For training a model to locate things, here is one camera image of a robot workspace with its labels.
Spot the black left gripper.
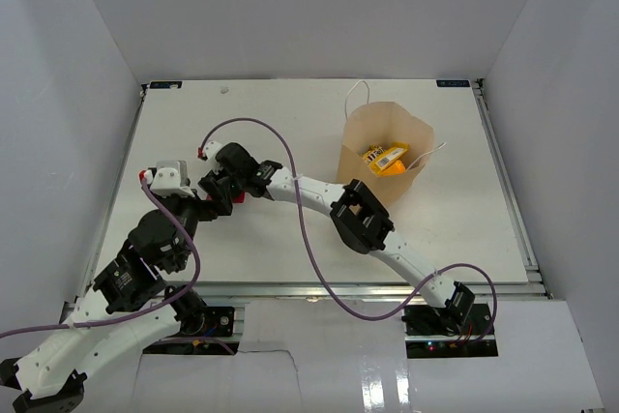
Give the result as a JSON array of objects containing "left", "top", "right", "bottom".
[{"left": 144, "top": 174, "right": 233, "bottom": 269}]

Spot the large orange gummy bag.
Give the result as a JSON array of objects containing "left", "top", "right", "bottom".
[{"left": 370, "top": 158, "right": 406, "bottom": 177}]

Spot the small yellow snack packet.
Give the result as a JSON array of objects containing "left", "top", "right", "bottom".
[{"left": 374, "top": 143, "right": 408, "bottom": 169}]

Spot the pink red candy packet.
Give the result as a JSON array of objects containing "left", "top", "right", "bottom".
[{"left": 230, "top": 192, "right": 246, "bottom": 204}]

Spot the yellow snack bar wrapper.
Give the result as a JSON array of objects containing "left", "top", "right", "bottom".
[{"left": 363, "top": 144, "right": 385, "bottom": 164}]

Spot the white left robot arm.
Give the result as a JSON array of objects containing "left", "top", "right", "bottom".
[{"left": 1, "top": 193, "right": 219, "bottom": 412}]

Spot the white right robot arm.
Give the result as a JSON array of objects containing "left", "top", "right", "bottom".
[{"left": 197, "top": 141, "right": 475, "bottom": 335}]

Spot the brown paper bag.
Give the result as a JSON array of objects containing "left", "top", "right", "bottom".
[{"left": 337, "top": 100, "right": 444, "bottom": 207}]

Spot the blue label sticker left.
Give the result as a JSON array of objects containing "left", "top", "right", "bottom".
[{"left": 148, "top": 80, "right": 183, "bottom": 90}]

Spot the blue label sticker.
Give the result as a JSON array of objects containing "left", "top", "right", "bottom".
[
  {"left": 436, "top": 79, "right": 471, "bottom": 88},
  {"left": 148, "top": 80, "right": 183, "bottom": 90}
]

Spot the blue label sticker right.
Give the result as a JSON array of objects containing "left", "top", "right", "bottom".
[{"left": 436, "top": 79, "right": 471, "bottom": 88}]

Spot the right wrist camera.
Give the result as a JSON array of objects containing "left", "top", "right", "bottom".
[{"left": 197, "top": 141, "right": 222, "bottom": 162}]

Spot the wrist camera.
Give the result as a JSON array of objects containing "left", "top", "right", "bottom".
[
  {"left": 139, "top": 161, "right": 195, "bottom": 198},
  {"left": 197, "top": 141, "right": 222, "bottom": 162}
]

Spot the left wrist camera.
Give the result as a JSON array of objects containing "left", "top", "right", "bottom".
[{"left": 139, "top": 161, "right": 195, "bottom": 198}]

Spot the aluminium table frame rail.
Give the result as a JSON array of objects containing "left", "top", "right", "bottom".
[{"left": 194, "top": 280, "right": 546, "bottom": 298}]

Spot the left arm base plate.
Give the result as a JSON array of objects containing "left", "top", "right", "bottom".
[{"left": 143, "top": 307, "right": 239, "bottom": 356}]

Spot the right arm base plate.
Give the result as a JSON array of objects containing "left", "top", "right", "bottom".
[{"left": 401, "top": 304, "right": 499, "bottom": 360}]

